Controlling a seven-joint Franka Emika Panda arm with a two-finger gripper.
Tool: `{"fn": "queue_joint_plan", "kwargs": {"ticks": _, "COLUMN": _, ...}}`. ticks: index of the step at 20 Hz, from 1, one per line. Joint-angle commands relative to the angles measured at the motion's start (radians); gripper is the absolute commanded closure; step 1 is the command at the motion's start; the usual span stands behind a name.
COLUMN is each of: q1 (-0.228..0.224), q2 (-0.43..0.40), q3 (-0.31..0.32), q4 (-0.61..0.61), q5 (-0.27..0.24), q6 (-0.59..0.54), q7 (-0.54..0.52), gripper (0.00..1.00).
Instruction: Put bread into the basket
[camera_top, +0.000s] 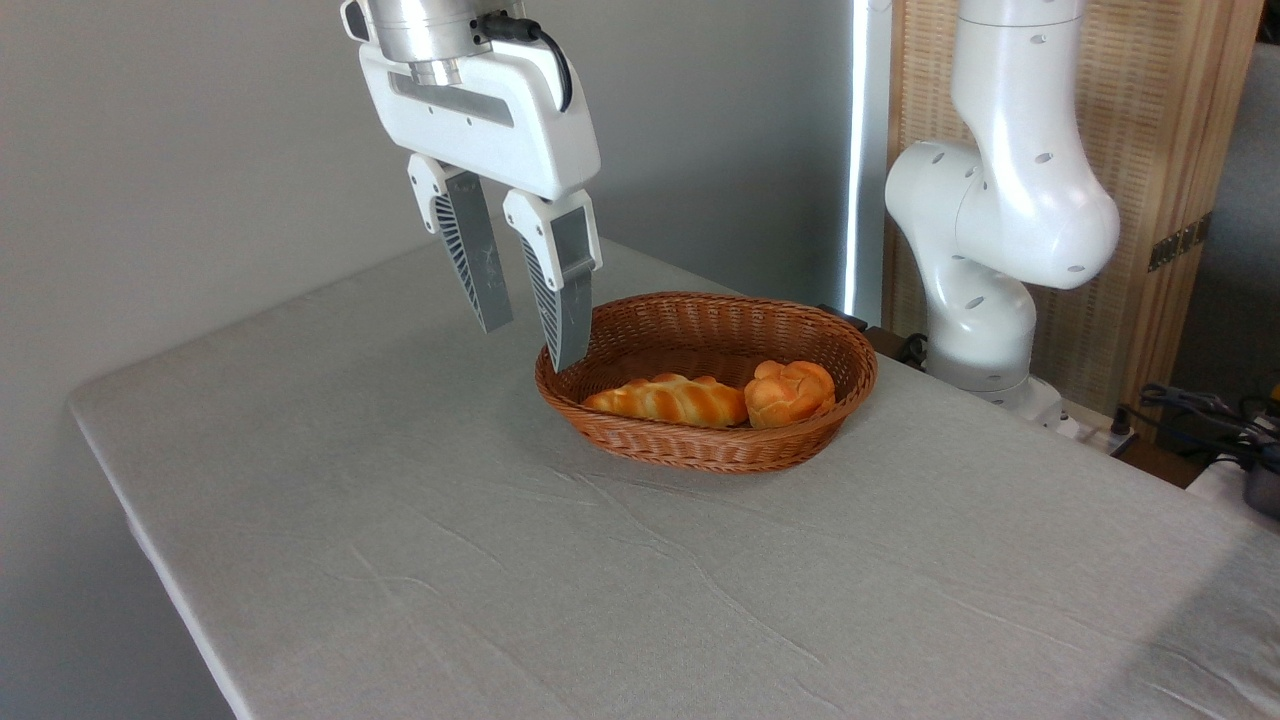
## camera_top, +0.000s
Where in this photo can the grey tablecloth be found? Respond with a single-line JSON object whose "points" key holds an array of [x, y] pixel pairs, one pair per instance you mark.
{"points": [[800, 600]]}

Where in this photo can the brown wicker basket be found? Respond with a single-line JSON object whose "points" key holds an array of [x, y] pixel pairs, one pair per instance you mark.
{"points": [[700, 450]]}

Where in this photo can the metal screen hinge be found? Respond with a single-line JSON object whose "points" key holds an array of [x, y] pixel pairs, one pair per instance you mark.
{"points": [[1180, 242]]}

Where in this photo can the long striped bread roll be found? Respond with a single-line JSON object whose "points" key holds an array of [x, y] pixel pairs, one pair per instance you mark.
{"points": [[670, 400]]}

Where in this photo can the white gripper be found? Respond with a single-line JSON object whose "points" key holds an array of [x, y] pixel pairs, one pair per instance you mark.
{"points": [[530, 130]]}

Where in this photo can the round orange bread bun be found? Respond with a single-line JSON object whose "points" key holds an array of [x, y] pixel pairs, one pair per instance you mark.
{"points": [[790, 395]]}

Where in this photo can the white vertical light strip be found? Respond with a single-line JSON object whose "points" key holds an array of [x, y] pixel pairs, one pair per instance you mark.
{"points": [[868, 150]]}

